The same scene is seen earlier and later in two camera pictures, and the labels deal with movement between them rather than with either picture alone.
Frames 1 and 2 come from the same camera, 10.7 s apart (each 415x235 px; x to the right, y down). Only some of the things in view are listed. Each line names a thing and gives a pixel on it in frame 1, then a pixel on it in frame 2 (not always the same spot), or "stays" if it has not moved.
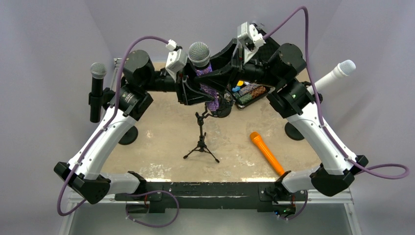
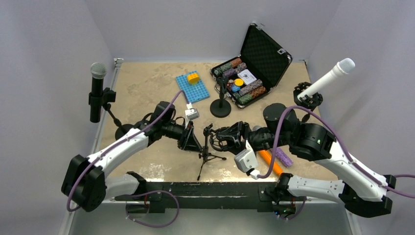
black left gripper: (186, 95) -> (187, 140)
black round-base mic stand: (224, 108) stays
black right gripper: (223, 72) -> (234, 132)
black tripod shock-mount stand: (201, 146) -> (207, 131)
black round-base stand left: (103, 98) stays
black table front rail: (211, 197) stays
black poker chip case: (248, 83) stays
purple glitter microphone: (199, 56) -> (283, 157)
